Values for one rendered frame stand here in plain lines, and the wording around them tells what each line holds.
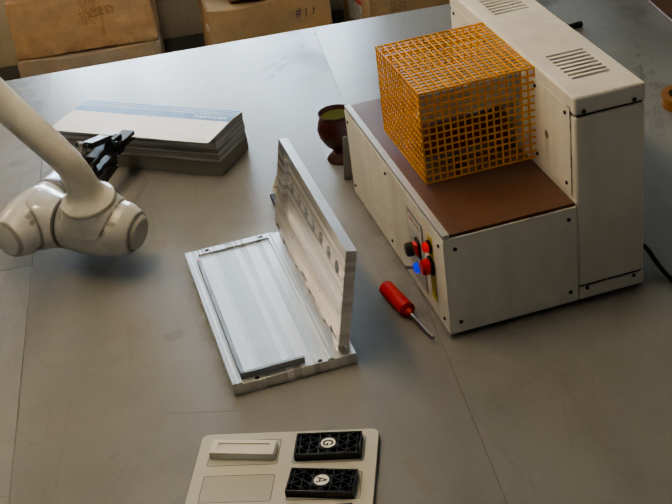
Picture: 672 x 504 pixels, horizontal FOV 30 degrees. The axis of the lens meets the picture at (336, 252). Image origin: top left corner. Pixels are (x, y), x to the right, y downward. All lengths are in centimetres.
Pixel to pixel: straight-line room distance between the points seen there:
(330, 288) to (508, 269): 29
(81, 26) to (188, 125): 263
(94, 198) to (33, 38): 305
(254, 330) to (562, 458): 59
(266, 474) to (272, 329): 35
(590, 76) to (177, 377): 82
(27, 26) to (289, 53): 224
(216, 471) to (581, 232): 70
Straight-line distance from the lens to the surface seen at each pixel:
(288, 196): 231
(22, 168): 291
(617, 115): 201
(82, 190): 231
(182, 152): 270
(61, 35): 533
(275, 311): 217
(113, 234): 232
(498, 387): 197
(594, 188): 205
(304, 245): 220
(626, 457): 185
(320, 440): 188
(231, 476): 186
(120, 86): 322
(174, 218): 255
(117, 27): 531
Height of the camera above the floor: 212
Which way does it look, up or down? 31 degrees down
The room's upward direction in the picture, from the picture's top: 8 degrees counter-clockwise
